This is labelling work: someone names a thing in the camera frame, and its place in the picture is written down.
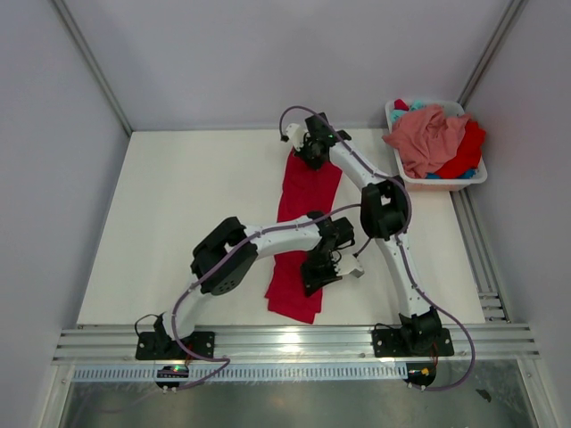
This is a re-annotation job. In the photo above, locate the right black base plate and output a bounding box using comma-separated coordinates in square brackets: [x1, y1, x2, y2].
[371, 323, 455, 358]

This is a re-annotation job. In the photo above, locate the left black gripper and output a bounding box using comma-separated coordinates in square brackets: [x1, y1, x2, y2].
[300, 251, 343, 299]

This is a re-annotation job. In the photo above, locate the bright red t shirt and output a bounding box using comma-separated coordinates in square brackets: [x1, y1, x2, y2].
[391, 98, 487, 179]

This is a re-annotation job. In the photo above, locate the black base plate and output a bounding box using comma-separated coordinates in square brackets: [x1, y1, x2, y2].
[135, 332, 215, 361]
[371, 323, 455, 358]

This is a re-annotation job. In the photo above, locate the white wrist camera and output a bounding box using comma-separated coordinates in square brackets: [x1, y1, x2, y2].
[334, 254, 365, 280]
[280, 123, 305, 152]

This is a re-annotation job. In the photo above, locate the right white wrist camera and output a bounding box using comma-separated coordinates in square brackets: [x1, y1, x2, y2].
[280, 123, 305, 152]

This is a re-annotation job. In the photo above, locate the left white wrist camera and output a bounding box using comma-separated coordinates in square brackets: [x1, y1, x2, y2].
[334, 254, 365, 280]

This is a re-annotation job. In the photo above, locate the right corner aluminium post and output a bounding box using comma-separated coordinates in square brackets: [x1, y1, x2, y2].
[457, 0, 528, 108]

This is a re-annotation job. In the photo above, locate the right controller board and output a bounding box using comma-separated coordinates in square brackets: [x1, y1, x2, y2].
[404, 364, 437, 388]

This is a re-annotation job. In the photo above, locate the left corner aluminium post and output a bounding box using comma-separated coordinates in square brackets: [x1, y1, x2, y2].
[48, 0, 134, 137]

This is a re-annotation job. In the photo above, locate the controller board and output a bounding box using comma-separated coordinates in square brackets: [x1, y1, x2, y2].
[154, 365, 189, 390]
[404, 364, 437, 388]

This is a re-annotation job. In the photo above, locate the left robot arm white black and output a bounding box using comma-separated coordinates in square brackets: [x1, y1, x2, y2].
[153, 211, 364, 358]

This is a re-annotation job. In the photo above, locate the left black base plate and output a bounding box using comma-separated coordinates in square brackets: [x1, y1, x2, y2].
[135, 332, 215, 361]

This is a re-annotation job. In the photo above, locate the crimson red t shirt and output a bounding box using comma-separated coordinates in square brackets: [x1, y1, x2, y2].
[265, 153, 342, 325]

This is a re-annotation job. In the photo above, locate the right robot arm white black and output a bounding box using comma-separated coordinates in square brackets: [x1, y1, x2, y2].
[281, 113, 448, 356]

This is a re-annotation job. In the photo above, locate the salmon pink t shirt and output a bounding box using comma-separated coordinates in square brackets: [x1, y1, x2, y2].
[383, 104, 471, 179]

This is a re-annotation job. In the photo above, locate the aluminium front rail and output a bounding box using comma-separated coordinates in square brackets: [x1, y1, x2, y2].
[53, 323, 540, 365]

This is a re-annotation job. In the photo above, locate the aluminium side rail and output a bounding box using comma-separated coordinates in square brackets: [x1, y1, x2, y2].
[450, 188, 511, 324]

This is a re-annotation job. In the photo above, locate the corner aluminium post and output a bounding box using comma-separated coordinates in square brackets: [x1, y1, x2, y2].
[48, 0, 134, 137]
[457, 0, 528, 108]

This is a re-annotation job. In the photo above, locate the grey slotted cable duct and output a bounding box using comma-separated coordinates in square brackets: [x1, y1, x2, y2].
[71, 361, 406, 383]

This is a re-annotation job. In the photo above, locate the left controller board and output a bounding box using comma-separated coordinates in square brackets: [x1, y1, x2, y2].
[154, 365, 189, 390]

